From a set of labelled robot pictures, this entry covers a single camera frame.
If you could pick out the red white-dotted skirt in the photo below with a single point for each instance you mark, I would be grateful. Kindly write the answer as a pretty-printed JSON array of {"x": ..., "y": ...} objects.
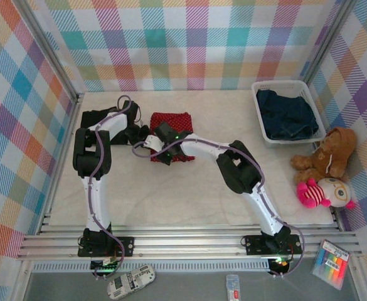
[{"x": 177, "y": 120}]

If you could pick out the black skirt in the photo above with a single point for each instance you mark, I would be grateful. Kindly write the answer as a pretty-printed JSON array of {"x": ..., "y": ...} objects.
[{"x": 87, "y": 117}]

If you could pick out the dark denim shorts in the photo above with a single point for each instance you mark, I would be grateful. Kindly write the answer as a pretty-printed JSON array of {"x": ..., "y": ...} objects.
[{"x": 280, "y": 106}]

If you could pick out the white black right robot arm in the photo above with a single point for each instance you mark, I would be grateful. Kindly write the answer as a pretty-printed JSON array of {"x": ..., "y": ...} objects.
[{"x": 202, "y": 147}]

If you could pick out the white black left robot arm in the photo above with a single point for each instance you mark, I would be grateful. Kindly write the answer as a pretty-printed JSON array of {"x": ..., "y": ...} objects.
[{"x": 95, "y": 200}]

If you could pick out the small black electronics module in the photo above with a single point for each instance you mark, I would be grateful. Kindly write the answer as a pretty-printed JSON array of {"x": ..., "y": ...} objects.
[
  {"x": 106, "y": 266},
  {"x": 280, "y": 266}
]

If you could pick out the crumpled printed pouch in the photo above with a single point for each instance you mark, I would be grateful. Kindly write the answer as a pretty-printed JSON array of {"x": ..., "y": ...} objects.
[{"x": 130, "y": 280}]

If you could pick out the white plastic basket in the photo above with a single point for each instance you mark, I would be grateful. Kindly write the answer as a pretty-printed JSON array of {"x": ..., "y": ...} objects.
[{"x": 305, "y": 94}]

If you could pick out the small white red-label box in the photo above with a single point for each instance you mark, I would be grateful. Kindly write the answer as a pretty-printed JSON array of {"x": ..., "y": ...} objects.
[{"x": 233, "y": 285}]

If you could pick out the brown teddy bear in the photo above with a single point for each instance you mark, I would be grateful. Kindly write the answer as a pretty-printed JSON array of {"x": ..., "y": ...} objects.
[{"x": 333, "y": 150}]

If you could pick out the pink striped owl plush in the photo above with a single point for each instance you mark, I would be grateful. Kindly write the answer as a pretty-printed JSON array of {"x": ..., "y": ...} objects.
[{"x": 337, "y": 191}]

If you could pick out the coloured marker pack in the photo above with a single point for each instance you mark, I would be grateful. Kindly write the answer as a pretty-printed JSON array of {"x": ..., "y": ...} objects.
[{"x": 330, "y": 265}]

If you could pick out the aluminium rail frame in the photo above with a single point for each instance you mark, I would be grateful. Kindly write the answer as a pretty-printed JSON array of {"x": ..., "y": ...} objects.
[{"x": 186, "y": 244}]

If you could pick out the aluminium side rail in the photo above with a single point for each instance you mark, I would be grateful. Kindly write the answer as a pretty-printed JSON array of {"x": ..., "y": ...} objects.
[
  {"x": 53, "y": 194},
  {"x": 337, "y": 219}
]

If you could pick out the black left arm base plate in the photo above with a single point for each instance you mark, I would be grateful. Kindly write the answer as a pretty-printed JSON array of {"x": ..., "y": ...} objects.
[{"x": 126, "y": 244}]

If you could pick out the aluminium corner post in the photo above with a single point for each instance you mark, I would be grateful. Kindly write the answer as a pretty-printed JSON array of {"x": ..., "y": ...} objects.
[
  {"x": 327, "y": 40},
  {"x": 49, "y": 50}
]

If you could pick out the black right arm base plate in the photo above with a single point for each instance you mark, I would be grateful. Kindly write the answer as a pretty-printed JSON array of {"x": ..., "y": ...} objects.
[{"x": 253, "y": 244}]

